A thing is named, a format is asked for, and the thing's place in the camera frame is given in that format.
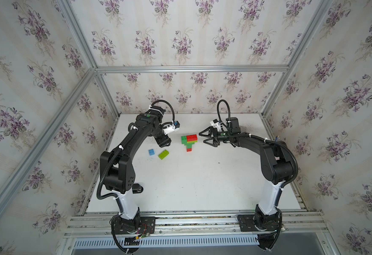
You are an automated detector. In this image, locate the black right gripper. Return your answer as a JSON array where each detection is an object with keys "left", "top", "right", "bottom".
[{"left": 199, "top": 126, "right": 232, "bottom": 145}]

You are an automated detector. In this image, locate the lime green long lego brick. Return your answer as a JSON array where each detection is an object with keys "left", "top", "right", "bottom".
[{"left": 158, "top": 150, "right": 169, "bottom": 160}]

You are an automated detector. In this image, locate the red long lego brick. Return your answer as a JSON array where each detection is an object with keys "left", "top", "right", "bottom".
[{"left": 186, "top": 135, "right": 198, "bottom": 143}]

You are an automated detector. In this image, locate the green square lego brick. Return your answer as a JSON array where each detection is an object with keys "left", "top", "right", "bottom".
[{"left": 181, "top": 136, "right": 187, "bottom": 145}]

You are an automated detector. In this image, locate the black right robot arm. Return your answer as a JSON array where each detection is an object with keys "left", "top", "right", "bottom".
[{"left": 199, "top": 117, "right": 299, "bottom": 231}]

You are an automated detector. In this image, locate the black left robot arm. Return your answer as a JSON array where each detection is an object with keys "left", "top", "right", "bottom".
[{"left": 96, "top": 105, "right": 180, "bottom": 232}]

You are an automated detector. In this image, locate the blue square lego brick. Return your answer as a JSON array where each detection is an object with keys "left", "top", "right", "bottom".
[{"left": 148, "top": 149, "right": 155, "bottom": 156}]

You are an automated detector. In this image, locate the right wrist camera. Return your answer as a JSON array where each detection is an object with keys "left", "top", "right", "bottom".
[{"left": 210, "top": 119, "right": 224, "bottom": 132}]

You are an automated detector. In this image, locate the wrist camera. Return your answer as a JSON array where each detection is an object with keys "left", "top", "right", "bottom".
[
  {"left": 210, "top": 119, "right": 224, "bottom": 132},
  {"left": 162, "top": 121, "right": 180, "bottom": 135}
]

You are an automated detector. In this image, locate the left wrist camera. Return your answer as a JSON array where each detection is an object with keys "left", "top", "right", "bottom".
[{"left": 162, "top": 121, "right": 180, "bottom": 135}]

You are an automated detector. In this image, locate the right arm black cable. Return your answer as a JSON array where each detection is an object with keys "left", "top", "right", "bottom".
[{"left": 217, "top": 99, "right": 231, "bottom": 123}]

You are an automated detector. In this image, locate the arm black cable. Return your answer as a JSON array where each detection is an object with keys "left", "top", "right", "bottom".
[
  {"left": 150, "top": 99, "right": 176, "bottom": 122},
  {"left": 217, "top": 99, "right": 231, "bottom": 123}
]

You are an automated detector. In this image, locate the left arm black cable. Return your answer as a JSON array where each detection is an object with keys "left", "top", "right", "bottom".
[{"left": 150, "top": 99, "right": 176, "bottom": 122}]

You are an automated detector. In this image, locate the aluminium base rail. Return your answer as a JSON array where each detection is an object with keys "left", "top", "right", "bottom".
[{"left": 63, "top": 210, "right": 328, "bottom": 238}]

